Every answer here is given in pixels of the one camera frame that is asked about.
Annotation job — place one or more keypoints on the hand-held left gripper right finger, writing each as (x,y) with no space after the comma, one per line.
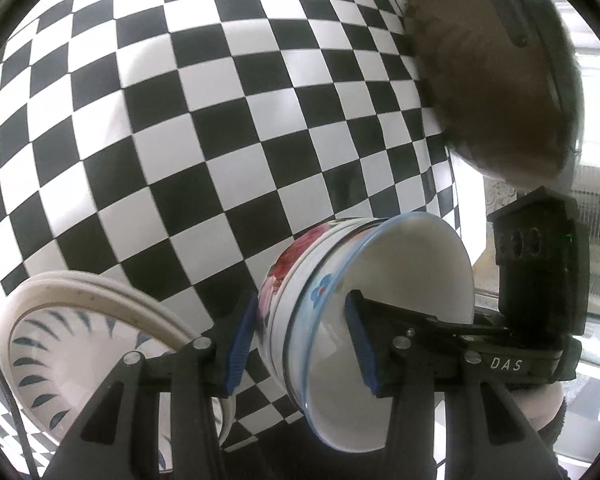
(362,355)

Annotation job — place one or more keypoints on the white plate blue leaf pattern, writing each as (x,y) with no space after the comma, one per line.
(80,355)

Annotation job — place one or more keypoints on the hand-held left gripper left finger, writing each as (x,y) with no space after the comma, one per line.
(237,355)

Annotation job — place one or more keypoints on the person's right forearm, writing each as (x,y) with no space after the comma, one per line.
(555,450)

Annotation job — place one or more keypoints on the white plate grey sprig print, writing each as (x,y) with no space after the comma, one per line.
(80,300)

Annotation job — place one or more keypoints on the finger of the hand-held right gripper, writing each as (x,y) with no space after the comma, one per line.
(525,364)
(450,327)

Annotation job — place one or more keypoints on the person's head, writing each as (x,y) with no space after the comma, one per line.
(480,100)

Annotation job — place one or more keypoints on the black and white checkered tablecloth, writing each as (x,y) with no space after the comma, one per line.
(180,135)

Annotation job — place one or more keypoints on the white bowl blue flower print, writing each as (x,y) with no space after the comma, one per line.
(415,270)

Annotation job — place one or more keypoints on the person's right hand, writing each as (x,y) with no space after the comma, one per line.
(542,405)

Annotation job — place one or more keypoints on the white bowl red flower print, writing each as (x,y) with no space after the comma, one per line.
(280,270)

